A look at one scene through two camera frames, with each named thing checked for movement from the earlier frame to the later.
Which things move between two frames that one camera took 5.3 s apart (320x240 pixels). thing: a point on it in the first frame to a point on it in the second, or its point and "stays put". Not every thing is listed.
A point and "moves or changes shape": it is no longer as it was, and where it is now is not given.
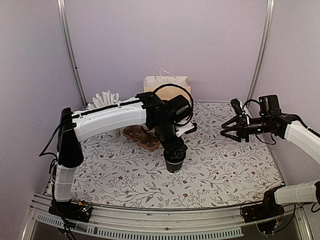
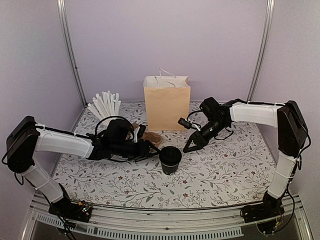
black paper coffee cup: (174, 158) moves or changes shape
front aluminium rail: (168, 224) stays put
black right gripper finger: (231, 136) to (199, 146)
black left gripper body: (167, 142) to (119, 149)
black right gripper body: (244, 128) to (216, 128)
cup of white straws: (108, 99) stays put
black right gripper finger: (235, 119) to (193, 136)
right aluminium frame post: (262, 50) stays put
